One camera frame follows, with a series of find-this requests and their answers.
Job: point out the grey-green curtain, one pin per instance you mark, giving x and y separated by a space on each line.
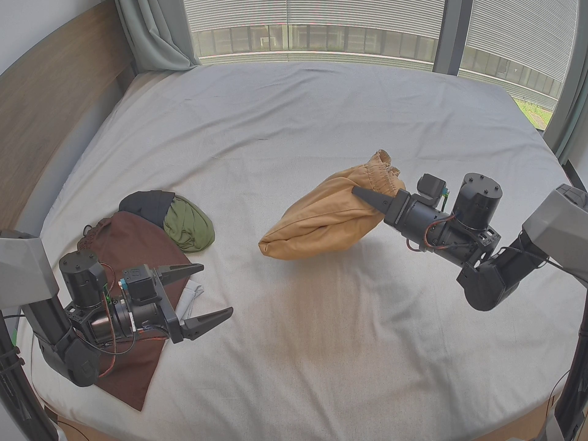
151 30

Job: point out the black garment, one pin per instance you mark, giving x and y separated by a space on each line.
142 205

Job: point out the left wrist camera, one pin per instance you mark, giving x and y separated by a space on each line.
138 278

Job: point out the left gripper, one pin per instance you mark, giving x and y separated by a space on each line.
138 322

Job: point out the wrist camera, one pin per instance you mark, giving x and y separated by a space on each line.
432 185
138 278

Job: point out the white garment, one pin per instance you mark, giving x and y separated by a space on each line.
190 294

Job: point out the tan shorts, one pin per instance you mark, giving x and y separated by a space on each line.
321 218

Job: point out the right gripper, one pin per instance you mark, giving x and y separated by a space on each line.
422 225

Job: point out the green garment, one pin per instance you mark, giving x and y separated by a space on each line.
190 225

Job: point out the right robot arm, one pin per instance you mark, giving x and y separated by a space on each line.
480 200

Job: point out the brown garment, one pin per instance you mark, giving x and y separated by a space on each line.
133 241

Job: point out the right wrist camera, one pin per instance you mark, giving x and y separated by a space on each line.
432 185

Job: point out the window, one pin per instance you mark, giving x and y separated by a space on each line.
455 21

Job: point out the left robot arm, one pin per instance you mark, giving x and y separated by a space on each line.
80 278

